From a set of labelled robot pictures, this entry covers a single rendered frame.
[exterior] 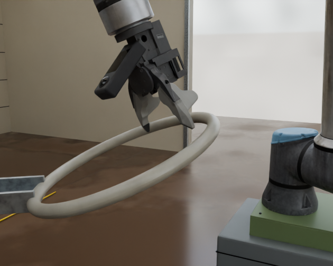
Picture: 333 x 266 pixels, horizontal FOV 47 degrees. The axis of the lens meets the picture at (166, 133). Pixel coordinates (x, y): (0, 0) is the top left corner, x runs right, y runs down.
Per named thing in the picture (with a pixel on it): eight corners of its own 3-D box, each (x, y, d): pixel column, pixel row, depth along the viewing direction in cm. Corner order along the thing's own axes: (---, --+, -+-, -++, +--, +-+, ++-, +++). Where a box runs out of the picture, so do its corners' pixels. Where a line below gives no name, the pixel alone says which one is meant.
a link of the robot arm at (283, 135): (288, 167, 144) (292, 121, 139) (329, 181, 129) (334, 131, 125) (259, 174, 136) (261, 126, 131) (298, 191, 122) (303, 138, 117)
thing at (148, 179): (1, 255, 68) (-7, 241, 68) (52, 172, 116) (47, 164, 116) (251, 146, 69) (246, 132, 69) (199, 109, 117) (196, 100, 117)
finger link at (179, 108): (216, 106, 67) (182, 72, 69) (193, 121, 63) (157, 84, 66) (211, 117, 69) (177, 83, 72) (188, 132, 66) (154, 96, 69)
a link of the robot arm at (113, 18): (113, 2, 62) (89, 19, 70) (125, 31, 63) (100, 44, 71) (154, -12, 66) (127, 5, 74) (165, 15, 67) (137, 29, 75)
